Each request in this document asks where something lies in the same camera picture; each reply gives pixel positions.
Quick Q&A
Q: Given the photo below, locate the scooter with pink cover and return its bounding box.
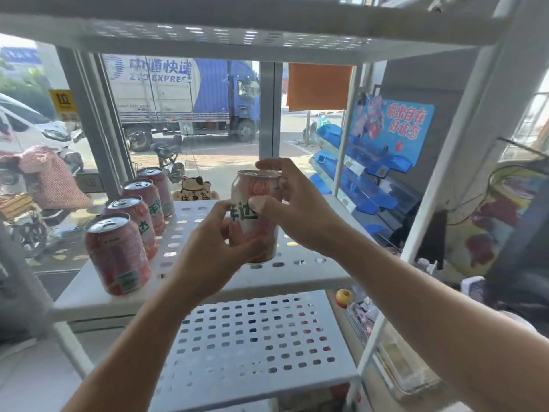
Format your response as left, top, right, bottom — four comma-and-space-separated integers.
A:
0, 145, 93, 258

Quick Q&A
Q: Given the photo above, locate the yellow door sticker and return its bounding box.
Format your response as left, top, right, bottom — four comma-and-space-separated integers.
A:
48, 89, 80, 121

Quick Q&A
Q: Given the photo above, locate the person's left hand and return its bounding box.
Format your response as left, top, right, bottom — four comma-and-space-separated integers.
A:
171, 200, 280, 305

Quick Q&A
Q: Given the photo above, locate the black cable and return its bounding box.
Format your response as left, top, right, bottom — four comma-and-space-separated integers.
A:
445, 160, 549, 226

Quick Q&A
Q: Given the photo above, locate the white metal shelf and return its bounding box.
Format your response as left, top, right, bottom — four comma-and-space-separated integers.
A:
0, 0, 549, 412

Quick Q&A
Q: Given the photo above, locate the blue printed poster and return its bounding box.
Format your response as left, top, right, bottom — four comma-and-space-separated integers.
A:
349, 96, 435, 166

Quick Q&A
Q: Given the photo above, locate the blue rounded code stand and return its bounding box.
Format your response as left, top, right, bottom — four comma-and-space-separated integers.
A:
459, 276, 486, 303

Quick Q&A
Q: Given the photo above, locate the blue plastic display rack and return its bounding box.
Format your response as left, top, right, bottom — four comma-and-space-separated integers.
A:
308, 120, 423, 236

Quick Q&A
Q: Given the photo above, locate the black electric scooter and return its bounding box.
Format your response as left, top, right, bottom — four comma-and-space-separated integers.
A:
150, 134, 186, 184

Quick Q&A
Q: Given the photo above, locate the person's right hand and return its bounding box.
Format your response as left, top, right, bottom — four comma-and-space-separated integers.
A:
248, 157, 348, 258

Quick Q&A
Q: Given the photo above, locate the white door sticker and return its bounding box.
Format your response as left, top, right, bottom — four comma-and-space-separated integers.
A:
75, 171, 104, 193

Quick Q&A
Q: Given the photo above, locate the person's right forearm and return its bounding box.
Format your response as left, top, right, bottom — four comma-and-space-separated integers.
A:
339, 235, 549, 412

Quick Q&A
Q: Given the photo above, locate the grey display stand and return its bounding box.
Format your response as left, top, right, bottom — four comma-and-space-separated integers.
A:
484, 141, 549, 327

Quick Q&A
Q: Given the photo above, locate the brown printed carton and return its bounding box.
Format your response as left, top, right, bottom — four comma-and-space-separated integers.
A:
279, 383, 351, 412

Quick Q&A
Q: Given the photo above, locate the white van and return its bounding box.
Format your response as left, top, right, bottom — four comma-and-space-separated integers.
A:
0, 93, 85, 175

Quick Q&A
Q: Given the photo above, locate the beige cat figurine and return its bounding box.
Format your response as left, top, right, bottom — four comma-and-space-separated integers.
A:
173, 175, 220, 202

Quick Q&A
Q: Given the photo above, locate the yellow red wall poster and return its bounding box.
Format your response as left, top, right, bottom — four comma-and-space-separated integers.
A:
445, 167, 549, 275

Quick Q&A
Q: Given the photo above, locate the white window grille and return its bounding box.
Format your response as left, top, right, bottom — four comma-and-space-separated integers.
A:
499, 68, 549, 161

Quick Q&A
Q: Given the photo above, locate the orange paper sheet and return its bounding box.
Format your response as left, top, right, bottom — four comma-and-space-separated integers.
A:
286, 63, 353, 112

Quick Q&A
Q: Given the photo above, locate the white blue delivery truck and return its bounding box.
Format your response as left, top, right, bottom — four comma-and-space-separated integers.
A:
102, 54, 260, 152

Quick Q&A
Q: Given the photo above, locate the black cash register monitor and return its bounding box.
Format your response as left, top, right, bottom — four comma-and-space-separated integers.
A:
413, 209, 449, 271

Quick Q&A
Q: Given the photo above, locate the clear acrylic organizer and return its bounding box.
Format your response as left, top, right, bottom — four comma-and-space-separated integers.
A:
347, 302, 443, 399

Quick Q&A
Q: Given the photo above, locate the person's left forearm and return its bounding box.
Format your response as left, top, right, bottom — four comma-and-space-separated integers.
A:
62, 278, 215, 412

